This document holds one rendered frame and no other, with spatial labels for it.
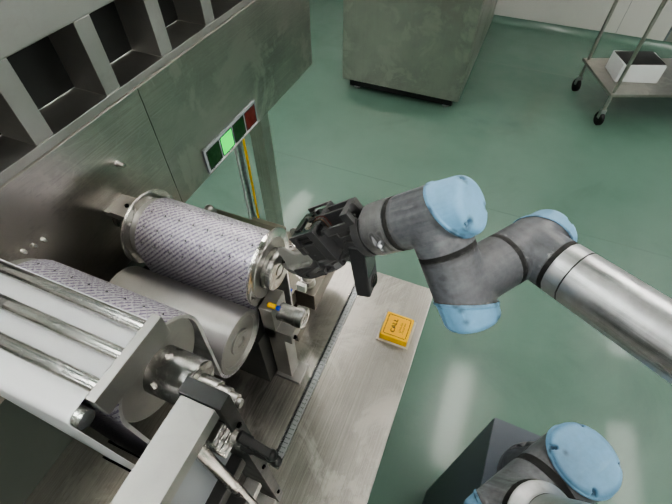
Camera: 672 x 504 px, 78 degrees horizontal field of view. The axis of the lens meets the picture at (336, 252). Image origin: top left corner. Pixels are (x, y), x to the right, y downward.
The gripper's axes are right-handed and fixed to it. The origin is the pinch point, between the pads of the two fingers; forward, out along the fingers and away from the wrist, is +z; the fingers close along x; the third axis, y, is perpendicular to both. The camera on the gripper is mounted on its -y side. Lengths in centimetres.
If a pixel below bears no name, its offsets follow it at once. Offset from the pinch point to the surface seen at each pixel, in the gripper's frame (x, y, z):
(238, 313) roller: 11.2, 0.8, 6.0
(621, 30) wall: -449, -164, -13
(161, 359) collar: 26.5, 10.4, -3.7
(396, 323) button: -15.1, -37.7, 7.9
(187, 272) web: 8.0, 9.7, 14.4
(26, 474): 46, 0, 49
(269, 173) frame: -75, -8, 77
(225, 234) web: 2.3, 11.1, 5.4
